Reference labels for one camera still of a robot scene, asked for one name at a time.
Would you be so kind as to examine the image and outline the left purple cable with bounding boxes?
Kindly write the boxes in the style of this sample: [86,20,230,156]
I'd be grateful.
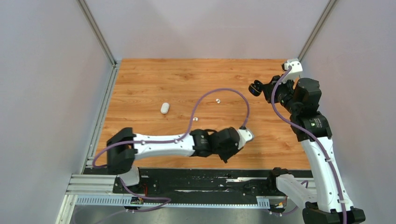
[92,88,251,214]

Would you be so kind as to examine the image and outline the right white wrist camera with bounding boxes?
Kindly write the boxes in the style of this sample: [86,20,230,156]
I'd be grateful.
[281,58,303,84]

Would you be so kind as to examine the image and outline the black earbud charging case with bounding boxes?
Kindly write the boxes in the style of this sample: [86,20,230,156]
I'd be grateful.
[248,80,263,97]

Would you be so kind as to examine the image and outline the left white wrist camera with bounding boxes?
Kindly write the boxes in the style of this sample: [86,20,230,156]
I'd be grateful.
[237,128,255,150]

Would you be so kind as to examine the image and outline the aluminium frame post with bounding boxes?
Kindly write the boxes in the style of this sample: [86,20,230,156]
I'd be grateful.
[298,0,338,62]
[76,0,117,67]

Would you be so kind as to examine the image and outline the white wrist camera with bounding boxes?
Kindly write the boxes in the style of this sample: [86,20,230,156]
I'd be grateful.
[281,58,303,84]
[237,128,255,150]

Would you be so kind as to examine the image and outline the left aluminium frame post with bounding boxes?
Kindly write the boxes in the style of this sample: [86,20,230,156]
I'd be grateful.
[76,0,117,67]

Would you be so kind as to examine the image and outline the right aluminium frame post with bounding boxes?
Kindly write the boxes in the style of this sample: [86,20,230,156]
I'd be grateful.
[298,0,338,62]

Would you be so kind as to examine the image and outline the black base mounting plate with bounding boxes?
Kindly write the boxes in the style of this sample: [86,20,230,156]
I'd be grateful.
[128,168,286,207]

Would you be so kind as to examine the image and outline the white earbud charging case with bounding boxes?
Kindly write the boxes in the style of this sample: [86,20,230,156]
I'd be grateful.
[160,102,170,114]

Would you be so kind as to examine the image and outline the grey slotted cable duct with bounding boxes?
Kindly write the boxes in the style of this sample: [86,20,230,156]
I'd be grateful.
[76,195,271,209]

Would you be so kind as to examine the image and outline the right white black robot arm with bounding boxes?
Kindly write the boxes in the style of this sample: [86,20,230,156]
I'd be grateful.
[249,76,366,224]

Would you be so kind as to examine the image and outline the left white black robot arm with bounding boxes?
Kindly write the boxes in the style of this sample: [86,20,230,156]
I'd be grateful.
[105,126,254,193]

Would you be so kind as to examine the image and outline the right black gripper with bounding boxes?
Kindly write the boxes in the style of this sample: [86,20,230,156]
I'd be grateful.
[261,74,300,114]

